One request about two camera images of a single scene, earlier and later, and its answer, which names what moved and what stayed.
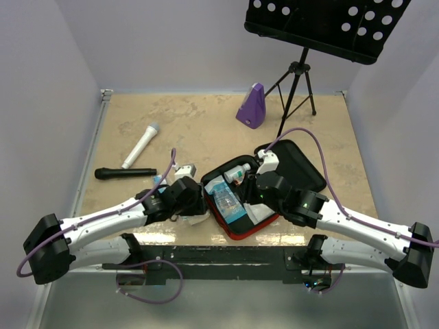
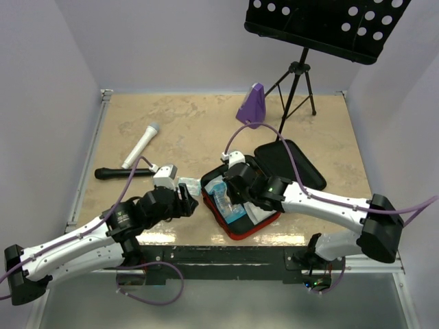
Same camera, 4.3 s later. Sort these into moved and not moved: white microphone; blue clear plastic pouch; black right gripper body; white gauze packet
Moved: black right gripper body
Not moved: blue clear plastic pouch; white gauze packet; white microphone
